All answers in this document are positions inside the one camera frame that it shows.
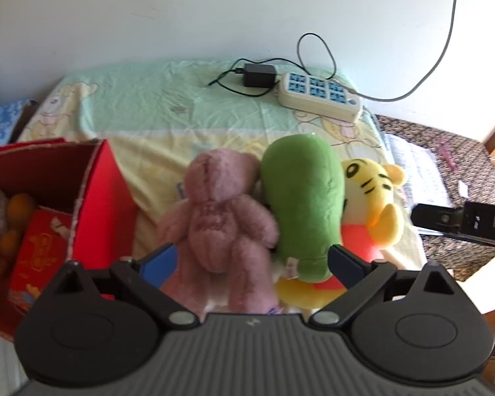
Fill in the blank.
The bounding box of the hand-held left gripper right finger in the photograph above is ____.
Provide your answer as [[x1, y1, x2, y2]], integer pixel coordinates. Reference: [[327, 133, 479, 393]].
[[309, 244, 465, 331]]

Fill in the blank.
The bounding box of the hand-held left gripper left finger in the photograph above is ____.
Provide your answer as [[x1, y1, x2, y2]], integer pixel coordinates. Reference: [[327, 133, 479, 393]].
[[45, 243, 201, 331]]

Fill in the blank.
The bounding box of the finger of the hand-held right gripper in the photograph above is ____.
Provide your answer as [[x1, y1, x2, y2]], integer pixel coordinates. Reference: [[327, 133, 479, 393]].
[[410, 203, 466, 237]]

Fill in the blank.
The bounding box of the pink teddy bear plush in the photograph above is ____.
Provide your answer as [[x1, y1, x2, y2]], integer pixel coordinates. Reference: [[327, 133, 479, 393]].
[[156, 148, 280, 313]]

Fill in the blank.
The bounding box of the yellow tiger plush toy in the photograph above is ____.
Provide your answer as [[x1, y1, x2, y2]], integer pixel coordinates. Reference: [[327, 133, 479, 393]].
[[272, 157, 409, 310]]

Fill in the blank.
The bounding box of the green plush toy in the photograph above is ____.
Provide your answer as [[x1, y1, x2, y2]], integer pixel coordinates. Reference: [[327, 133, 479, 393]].
[[259, 133, 346, 283]]

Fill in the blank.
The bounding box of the red cardboard box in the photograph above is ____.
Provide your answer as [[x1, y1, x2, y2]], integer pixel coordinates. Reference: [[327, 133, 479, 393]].
[[0, 138, 139, 341]]

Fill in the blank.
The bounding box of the stack of written papers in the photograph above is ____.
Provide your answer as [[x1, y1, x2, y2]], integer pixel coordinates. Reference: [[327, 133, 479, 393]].
[[385, 132, 454, 209]]

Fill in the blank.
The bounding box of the pink pen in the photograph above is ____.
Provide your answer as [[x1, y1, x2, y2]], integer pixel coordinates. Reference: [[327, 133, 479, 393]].
[[439, 142, 456, 170]]

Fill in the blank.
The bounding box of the brown patterned cloth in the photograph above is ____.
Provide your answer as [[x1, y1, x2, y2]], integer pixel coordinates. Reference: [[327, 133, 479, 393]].
[[373, 114, 495, 281]]

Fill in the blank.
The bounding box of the red printed packet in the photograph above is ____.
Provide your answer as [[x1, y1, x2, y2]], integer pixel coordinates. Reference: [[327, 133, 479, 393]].
[[8, 210, 73, 314]]

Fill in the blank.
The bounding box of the orange fruit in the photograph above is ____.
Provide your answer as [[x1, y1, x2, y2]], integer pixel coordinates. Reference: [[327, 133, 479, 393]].
[[0, 230, 23, 256], [6, 193, 36, 221]]

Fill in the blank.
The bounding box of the cartoon printed bed sheet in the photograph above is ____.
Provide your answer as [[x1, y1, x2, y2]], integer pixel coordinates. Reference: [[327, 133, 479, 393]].
[[16, 58, 430, 318]]

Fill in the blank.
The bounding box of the cream power strip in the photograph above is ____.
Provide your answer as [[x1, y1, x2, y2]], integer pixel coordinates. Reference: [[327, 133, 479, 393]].
[[277, 72, 363, 123]]

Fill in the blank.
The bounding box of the blue floral cloth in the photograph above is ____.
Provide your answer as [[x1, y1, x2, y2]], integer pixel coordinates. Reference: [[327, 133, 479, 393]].
[[0, 100, 34, 149]]

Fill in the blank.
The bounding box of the grey power cable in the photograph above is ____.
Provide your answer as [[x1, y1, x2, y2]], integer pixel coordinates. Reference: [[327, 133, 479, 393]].
[[346, 0, 465, 102]]

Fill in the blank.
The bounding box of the black power adapter with cable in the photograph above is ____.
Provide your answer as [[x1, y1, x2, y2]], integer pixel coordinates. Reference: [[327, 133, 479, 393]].
[[206, 33, 338, 99]]

